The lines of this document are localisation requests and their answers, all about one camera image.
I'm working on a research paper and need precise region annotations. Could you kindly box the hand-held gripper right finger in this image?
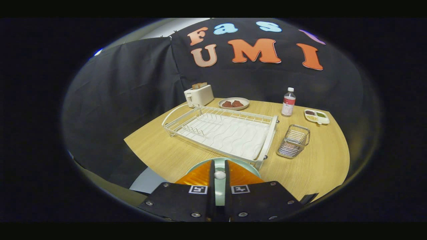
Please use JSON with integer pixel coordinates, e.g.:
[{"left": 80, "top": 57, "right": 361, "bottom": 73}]
[{"left": 224, "top": 159, "right": 302, "bottom": 222}]

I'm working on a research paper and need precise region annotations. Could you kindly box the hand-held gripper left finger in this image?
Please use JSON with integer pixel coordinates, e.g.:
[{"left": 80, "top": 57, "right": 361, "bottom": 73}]
[{"left": 138, "top": 159, "right": 216, "bottom": 222}]

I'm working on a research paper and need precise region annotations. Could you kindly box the pale green plate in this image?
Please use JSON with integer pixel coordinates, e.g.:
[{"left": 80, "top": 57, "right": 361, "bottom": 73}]
[{"left": 185, "top": 157, "right": 261, "bottom": 206}]

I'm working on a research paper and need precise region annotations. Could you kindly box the white wire dish rack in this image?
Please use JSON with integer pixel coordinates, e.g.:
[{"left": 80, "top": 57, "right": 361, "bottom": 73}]
[{"left": 162, "top": 104, "right": 279, "bottom": 170}]

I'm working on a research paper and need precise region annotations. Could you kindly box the silver wire basket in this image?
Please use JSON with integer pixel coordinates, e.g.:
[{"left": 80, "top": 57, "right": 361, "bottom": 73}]
[{"left": 277, "top": 124, "right": 311, "bottom": 159}]

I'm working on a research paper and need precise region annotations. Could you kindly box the beige oval plate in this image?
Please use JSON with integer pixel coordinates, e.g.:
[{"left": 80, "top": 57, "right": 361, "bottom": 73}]
[{"left": 219, "top": 97, "right": 250, "bottom": 111}]

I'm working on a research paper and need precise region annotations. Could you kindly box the pale grey round object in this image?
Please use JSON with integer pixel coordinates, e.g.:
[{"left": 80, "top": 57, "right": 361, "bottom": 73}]
[{"left": 129, "top": 167, "right": 167, "bottom": 194}]

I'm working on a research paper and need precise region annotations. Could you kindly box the black table clamp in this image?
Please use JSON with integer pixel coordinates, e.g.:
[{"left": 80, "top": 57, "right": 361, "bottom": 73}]
[{"left": 300, "top": 193, "right": 319, "bottom": 204}]

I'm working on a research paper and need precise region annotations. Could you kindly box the cream toaster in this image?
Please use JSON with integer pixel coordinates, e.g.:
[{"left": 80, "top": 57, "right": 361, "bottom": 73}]
[{"left": 184, "top": 85, "right": 215, "bottom": 108}]

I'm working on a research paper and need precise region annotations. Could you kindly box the clear bottle with red label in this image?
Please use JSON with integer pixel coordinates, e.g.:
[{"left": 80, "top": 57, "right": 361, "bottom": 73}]
[{"left": 281, "top": 87, "right": 296, "bottom": 117}]

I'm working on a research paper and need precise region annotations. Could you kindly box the white divided tray with beans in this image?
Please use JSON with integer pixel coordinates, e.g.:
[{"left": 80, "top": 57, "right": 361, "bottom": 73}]
[{"left": 304, "top": 109, "right": 330, "bottom": 125}]

